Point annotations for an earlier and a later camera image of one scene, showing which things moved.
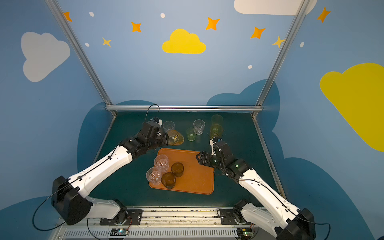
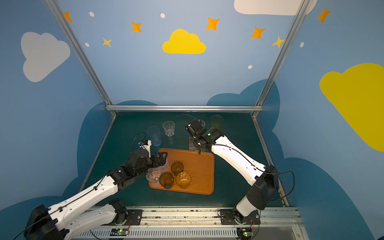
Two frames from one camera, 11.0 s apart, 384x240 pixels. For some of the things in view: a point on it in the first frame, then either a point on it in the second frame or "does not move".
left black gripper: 162,139 -> 154,160
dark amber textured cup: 168,180 does not move
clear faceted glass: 154,175 does not move
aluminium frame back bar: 185,108 does not move
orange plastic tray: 196,178 does not move
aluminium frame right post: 296,21 does not move
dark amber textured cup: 177,168 does not move
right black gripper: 205,159 -> 193,130
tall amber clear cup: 174,137 -> 183,179
